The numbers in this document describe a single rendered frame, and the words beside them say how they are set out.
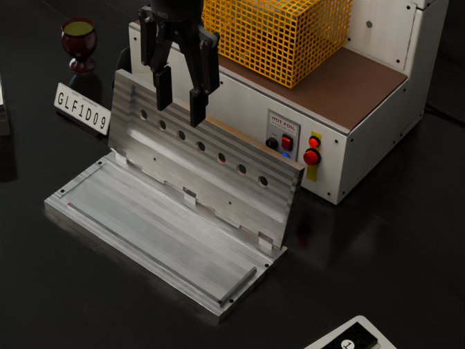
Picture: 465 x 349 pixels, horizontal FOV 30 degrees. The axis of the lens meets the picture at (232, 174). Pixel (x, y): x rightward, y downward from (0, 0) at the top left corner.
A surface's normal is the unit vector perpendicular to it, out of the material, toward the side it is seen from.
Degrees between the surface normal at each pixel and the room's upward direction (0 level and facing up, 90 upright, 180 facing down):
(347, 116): 0
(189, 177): 76
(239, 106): 90
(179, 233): 0
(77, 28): 0
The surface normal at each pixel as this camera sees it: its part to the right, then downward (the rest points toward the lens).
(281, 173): -0.60, 0.35
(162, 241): 0.02, -0.72
